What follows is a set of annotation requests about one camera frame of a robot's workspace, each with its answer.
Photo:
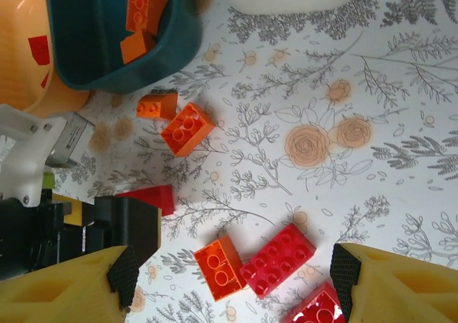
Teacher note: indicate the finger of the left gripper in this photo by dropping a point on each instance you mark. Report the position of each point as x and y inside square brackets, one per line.
[125, 226]

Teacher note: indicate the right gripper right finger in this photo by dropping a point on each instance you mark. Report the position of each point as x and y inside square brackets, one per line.
[400, 294]

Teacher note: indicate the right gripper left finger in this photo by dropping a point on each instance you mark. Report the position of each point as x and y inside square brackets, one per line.
[53, 294]

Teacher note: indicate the red lego brick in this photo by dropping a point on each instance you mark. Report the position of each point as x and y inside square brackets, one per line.
[45, 79]
[157, 199]
[315, 308]
[39, 49]
[277, 262]

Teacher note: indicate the orange lego brick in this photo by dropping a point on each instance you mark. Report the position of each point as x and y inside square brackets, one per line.
[143, 4]
[152, 106]
[134, 49]
[218, 269]
[187, 129]

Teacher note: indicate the teal plastic bin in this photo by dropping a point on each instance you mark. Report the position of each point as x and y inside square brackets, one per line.
[89, 33]

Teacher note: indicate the orange plastic bin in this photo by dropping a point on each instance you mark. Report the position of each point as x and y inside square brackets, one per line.
[14, 33]

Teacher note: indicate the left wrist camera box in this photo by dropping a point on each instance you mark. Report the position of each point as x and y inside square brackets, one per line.
[21, 151]

